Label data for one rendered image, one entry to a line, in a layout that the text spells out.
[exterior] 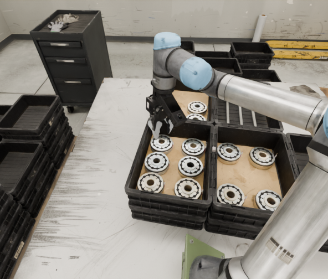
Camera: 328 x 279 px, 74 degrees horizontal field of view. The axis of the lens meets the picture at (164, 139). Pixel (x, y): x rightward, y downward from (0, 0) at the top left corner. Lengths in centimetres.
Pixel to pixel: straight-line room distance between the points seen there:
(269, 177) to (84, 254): 78
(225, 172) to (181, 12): 337
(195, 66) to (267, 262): 43
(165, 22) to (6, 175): 324
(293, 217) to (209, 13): 382
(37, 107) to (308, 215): 193
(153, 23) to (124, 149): 315
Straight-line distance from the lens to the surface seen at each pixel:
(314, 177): 43
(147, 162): 93
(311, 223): 44
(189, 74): 56
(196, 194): 85
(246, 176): 98
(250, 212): 78
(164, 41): 63
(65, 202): 109
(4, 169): 185
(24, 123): 195
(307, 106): 58
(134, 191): 77
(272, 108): 60
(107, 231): 98
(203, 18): 410
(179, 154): 99
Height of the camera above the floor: 159
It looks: 46 degrees down
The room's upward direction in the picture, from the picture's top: straight up
